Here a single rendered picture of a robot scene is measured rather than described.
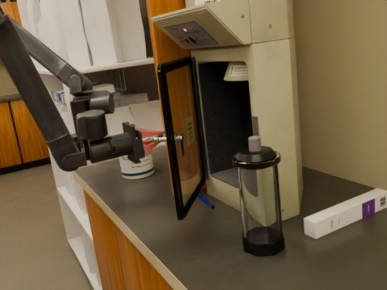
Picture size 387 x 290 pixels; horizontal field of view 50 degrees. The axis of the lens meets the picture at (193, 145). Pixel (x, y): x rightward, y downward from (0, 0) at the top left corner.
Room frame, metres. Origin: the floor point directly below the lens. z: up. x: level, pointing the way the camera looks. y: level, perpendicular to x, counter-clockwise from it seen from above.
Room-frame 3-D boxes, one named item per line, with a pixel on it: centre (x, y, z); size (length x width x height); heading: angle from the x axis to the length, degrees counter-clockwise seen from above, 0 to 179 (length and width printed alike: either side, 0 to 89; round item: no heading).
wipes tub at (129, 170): (1.59, 0.23, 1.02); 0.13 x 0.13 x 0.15
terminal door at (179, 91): (1.13, 0.02, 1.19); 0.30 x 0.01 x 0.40; 165
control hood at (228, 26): (1.12, -0.04, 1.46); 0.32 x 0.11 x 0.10; 26
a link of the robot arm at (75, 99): (1.27, 0.32, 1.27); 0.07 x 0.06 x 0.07; 84
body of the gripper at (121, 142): (1.04, 0.18, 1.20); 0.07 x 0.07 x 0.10; 26
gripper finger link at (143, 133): (1.07, 0.12, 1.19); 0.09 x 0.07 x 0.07; 116
